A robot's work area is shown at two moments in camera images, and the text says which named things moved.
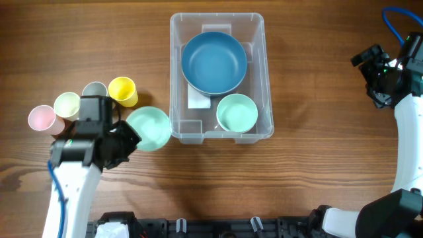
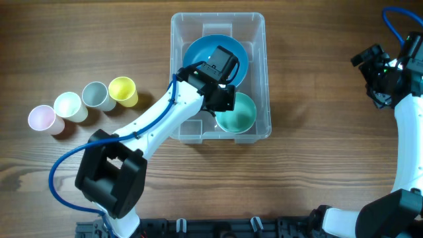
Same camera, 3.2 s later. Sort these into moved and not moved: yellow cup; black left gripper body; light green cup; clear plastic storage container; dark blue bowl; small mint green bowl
Moved: black left gripper body; small mint green bowl
Not moved: light green cup; dark blue bowl; clear plastic storage container; yellow cup
